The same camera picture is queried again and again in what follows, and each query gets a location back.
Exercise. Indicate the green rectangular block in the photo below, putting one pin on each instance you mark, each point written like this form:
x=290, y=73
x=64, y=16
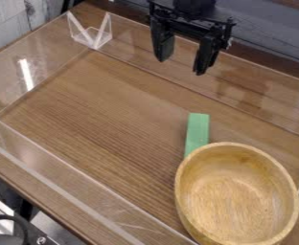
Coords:
x=198, y=132

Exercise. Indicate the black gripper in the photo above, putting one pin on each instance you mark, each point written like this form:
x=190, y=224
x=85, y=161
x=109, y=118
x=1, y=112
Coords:
x=196, y=19

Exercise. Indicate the grey bench in background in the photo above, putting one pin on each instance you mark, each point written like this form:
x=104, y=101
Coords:
x=263, y=24

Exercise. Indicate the light wooden bowl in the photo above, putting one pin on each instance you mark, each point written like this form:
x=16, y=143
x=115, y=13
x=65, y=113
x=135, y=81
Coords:
x=235, y=196

